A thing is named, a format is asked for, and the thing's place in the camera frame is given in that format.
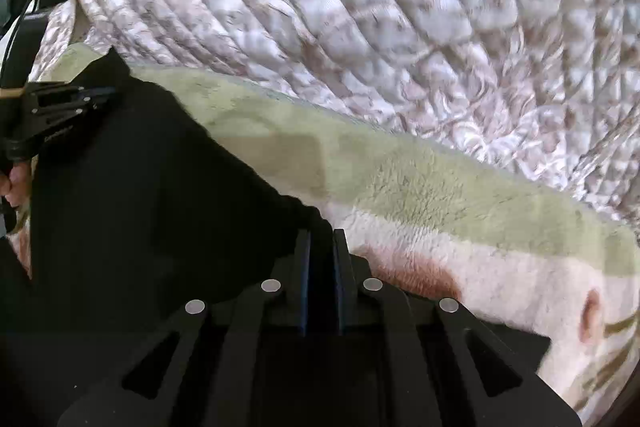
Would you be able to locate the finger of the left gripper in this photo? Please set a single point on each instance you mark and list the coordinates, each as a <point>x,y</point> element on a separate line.
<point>75,106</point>

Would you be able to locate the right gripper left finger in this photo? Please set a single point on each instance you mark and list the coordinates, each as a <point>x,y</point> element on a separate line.
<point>211,365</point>

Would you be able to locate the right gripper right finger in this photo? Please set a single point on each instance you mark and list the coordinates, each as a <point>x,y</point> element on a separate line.
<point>430,362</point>

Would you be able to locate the person's left hand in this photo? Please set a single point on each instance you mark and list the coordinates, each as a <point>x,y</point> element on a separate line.
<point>15,184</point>

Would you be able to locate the floral fleece blanket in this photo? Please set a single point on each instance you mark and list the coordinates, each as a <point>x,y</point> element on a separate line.
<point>432,223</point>

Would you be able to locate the quilted floral comforter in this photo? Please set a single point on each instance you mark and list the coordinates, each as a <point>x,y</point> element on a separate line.
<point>548,89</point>

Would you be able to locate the black pants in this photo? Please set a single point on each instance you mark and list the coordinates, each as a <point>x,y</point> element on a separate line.
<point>136,211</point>

